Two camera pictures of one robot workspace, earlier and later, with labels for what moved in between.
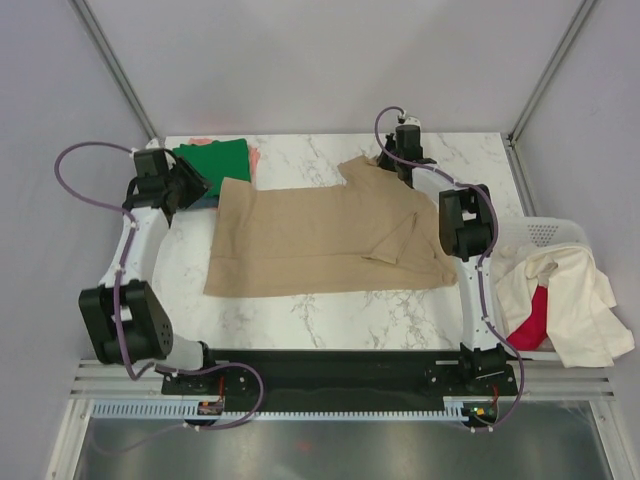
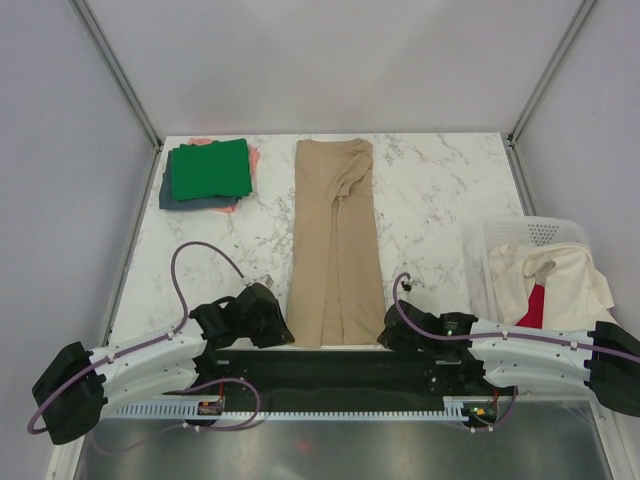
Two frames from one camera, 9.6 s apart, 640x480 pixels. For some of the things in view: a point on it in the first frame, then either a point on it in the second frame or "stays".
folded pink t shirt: [254, 155] stays
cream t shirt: [583, 329] stays
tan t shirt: [374, 233] to [336, 292]
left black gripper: [196, 182] to [278, 333]
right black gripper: [383, 158] to [389, 340]
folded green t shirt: [216, 160] stays
